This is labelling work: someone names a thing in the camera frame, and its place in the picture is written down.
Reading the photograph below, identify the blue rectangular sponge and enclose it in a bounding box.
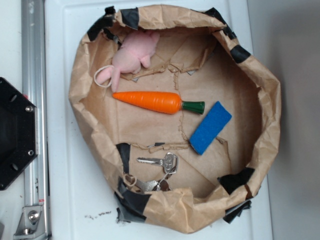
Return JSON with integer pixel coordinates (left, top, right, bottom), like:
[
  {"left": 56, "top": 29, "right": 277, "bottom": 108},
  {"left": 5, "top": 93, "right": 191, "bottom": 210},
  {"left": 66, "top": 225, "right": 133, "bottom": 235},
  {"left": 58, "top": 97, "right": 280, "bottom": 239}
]
[{"left": 189, "top": 101, "right": 232, "bottom": 155}]

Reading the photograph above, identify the orange plastic toy carrot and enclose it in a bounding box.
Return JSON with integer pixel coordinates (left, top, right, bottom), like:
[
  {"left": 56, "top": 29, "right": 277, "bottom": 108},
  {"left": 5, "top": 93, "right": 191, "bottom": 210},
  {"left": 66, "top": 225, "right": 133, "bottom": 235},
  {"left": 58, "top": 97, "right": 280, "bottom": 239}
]
[{"left": 112, "top": 91, "right": 205, "bottom": 115}]

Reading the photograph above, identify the silver key bunch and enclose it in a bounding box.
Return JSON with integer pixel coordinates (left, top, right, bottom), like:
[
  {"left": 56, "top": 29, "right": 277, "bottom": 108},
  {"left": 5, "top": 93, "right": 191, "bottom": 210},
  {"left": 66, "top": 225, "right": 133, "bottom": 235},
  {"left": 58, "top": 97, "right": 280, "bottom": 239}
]
[{"left": 124, "top": 174, "right": 171, "bottom": 194}]

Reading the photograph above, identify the pink plush bunny toy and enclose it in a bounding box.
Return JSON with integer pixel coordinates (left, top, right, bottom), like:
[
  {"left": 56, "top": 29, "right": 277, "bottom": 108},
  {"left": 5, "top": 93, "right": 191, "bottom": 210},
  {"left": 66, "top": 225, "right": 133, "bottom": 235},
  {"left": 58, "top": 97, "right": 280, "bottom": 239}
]
[{"left": 93, "top": 31, "right": 160, "bottom": 93}]

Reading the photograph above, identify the silver key with ring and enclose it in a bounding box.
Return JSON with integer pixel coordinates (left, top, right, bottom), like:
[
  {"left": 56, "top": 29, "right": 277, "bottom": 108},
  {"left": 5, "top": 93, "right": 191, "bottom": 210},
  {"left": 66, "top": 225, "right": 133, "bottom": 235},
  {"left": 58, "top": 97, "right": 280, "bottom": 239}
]
[{"left": 136, "top": 152, "right": 179, "bottom": 175}]

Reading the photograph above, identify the aluminium extrusion rail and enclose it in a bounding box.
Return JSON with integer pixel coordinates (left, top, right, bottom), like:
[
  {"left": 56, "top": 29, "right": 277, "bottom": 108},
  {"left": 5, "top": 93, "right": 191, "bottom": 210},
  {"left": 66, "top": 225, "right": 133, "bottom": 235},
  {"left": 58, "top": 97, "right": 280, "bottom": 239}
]
[{"left": 21, "top": 0, "right": 52, "bottom": 240}]

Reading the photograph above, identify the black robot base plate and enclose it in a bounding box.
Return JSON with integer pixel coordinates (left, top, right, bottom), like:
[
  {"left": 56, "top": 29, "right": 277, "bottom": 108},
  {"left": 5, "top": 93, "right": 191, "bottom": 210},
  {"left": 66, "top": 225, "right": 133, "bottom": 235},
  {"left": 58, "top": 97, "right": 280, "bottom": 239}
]
[{"left": 0, "top": 77, "right": 38, "bottom": 191}]

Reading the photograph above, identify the metal corner bracket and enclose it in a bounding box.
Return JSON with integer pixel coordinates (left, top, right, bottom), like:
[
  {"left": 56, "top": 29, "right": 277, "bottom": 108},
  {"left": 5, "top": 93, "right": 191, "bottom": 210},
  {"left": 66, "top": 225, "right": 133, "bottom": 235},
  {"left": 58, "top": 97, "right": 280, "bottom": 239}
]
[{"left": 13, "top": 205, "right": 48, "bottom": 240}]

